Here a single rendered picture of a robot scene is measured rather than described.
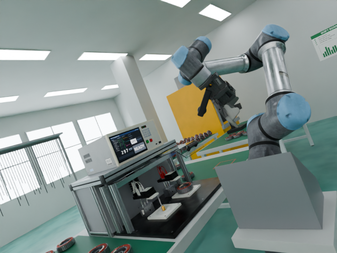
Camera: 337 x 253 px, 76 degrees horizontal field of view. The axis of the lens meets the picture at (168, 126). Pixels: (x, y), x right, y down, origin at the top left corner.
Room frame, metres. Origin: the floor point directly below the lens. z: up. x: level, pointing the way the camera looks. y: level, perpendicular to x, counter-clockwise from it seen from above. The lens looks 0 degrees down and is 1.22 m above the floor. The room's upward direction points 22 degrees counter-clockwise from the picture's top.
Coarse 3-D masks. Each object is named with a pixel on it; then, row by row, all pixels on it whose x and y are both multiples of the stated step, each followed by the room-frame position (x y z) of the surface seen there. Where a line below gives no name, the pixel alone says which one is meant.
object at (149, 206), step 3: (147, 204) 1.33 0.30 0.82; (150, 204) 1.34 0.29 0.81; (141, 207) 1.32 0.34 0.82; (144, 207) 1.30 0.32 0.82; (147, 207) 1.32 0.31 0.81; (150, 207) 1.34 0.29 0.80; (153, 207) 1.35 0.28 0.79; (144, 210) 1.30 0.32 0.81; (147, 210) 1.31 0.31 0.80; (150, 210) 1.33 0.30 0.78; (153, 210) 1.35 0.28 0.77; (141, 213) 1.32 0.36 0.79; (144, 213) 1.31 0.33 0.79; (147, 213) 1.31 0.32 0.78
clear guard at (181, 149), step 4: (184, 144) 1.52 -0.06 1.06; (188, 144) 1.44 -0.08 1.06; (200, 144) 1.48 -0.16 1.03; (172, 148) 1.58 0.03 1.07; (176, 148) 1.47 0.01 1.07; (180, 148) 1.38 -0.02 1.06; (184, 148) 1.38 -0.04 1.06; (192, 148) 1.40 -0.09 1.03; (196, 148) 1.42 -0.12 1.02; (200, 148) 1.43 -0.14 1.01; (168, 152) 1.42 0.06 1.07; (172, 152) 1.35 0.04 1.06; (180, 152) 1.33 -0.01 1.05; (184, 152) 1.34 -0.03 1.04; (188, 152) 1.35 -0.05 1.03; (192, 152) 1.36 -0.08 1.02; (156, 156) 1.47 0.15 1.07; (160, 156) 1.42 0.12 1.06; (184, 156) 1.30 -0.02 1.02; (188, 156) 1.31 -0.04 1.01
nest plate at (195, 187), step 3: (195, 186) 1.45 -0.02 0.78; (198, 186) 1.42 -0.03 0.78; (192, 189) 1.41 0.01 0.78; (195, 189) 1.39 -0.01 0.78; (177, 192) 1.47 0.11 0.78; (189, 192) 1.38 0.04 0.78; (192, 192) 1.36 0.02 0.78; (174, 195) 1.44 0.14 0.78; (177, 195) 1.41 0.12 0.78; (180, 195) 1.39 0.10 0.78; (183, 195) 1.37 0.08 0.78; (186, 195) 1.35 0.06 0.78; (189, 195) 1.33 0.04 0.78
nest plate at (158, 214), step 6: (168, 204) 1.31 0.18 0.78; (174, 204) 1.27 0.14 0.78; (180, 204) 1.25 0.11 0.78; (156, 210) 1.29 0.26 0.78; (168, 210) 1.22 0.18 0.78; (174, 210) 1.20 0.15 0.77; (150, 216) 1.24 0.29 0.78; (156, 216) 1.20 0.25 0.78; (162, 216) 1.17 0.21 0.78; (168, 216) 1.16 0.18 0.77
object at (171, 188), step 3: (168, 186) 1.54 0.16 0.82; (171, 186) 1.52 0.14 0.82; (174, 186) 1.54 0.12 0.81; (165, 189) 1.50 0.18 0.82; (168, 189) 1.49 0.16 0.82; (171, 189) 1.51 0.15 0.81; (174, 189) 1.53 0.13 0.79; (165, 192) 1.50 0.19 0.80; (168, 192) 1.49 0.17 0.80; (171, 192) 1.50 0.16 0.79; (174, 192) 1.52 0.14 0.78; (165, 195) 1.51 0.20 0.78; (168, 195) 1.49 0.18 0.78; (171, 195) 1.49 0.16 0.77
